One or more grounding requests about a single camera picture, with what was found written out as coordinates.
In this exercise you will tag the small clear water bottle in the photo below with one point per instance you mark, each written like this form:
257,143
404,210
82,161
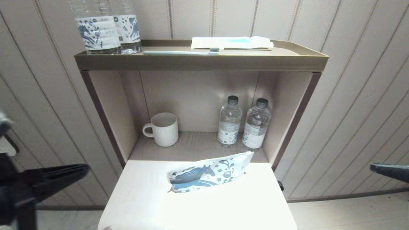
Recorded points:
228,127
255,129

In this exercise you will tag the white blue horse pouch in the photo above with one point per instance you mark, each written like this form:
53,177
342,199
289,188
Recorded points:
207,174

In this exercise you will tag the large horse label water bottle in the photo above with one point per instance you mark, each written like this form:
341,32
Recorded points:
131,28
99,33

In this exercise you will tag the toothbrush in white wrapper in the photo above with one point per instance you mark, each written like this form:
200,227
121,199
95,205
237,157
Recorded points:
230,42

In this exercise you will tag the white ribbed ceramic mug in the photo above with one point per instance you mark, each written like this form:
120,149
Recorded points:
166,129

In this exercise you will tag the small black side knob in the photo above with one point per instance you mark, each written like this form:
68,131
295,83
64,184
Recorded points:
280,186

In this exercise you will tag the light blue toothbrush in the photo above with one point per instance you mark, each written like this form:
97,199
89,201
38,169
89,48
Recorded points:
179,52

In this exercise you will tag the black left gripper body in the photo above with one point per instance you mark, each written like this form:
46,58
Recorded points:
16,204

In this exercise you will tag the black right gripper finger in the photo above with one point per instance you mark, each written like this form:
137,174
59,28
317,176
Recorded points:
391,172

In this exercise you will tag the beige wooden shelf unit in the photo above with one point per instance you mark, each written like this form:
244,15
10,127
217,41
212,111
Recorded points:
198,62

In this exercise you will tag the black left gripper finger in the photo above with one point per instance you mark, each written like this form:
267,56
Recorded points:
54,180

